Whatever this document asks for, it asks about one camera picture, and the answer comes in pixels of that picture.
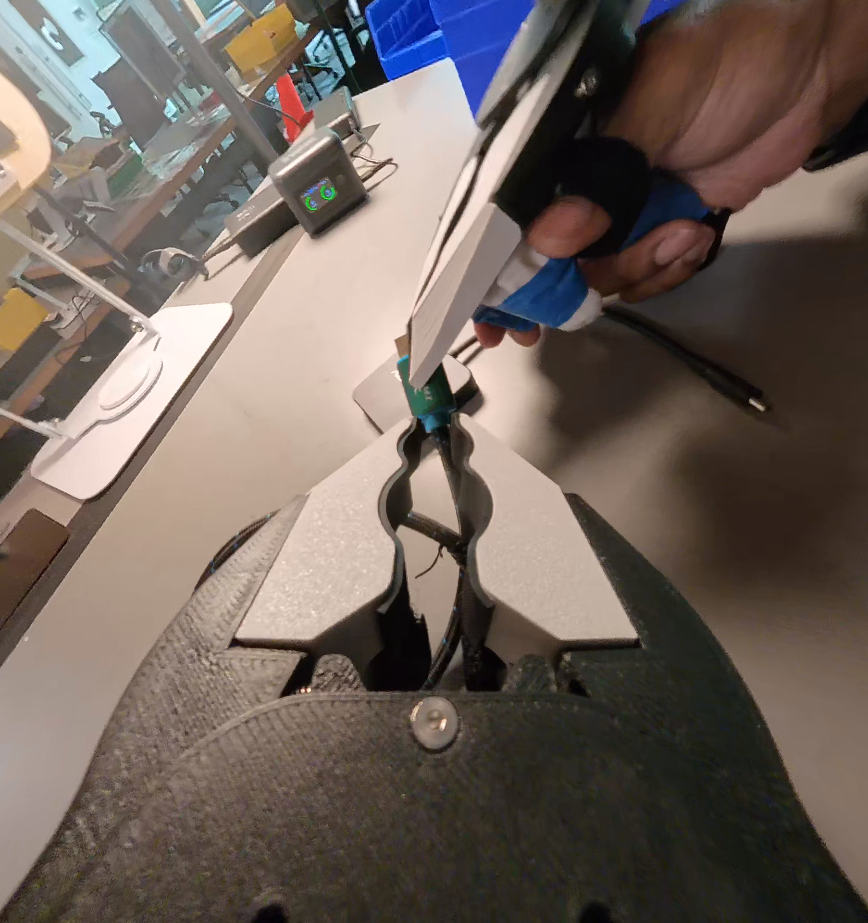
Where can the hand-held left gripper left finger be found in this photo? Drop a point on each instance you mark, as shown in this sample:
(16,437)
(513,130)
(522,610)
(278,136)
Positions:
(318,570)

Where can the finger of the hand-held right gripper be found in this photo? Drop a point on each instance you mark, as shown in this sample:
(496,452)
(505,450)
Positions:
(506,137)
(466,281)

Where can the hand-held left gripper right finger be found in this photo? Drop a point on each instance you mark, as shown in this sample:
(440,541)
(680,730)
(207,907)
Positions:
(549,570)

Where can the large blue plastic bin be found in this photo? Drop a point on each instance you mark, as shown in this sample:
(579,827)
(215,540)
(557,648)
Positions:
(484,50)

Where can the person's right hand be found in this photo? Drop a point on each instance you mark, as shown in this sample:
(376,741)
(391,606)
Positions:
(751,94)

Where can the grey power bank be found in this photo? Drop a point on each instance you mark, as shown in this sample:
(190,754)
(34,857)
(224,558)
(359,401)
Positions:
(318,180)

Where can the black power adapter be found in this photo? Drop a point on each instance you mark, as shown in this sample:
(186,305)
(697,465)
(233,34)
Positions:
(261,220)

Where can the red plastic bin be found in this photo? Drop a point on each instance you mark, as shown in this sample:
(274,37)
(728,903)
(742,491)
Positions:
(293,108)

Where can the yellow box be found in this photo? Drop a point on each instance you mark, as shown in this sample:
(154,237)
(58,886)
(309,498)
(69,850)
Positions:
(261,40)
(8,321)

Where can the white stand clear legs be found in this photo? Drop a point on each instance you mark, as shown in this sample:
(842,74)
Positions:
(153,360)

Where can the grey light stand pole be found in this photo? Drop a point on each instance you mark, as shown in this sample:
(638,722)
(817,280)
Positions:
(218,79)

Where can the background work table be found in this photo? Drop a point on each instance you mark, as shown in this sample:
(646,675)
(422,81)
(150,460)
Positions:
(160,180)

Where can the black music stand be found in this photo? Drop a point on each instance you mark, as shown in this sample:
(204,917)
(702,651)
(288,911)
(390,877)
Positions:
(138,79)

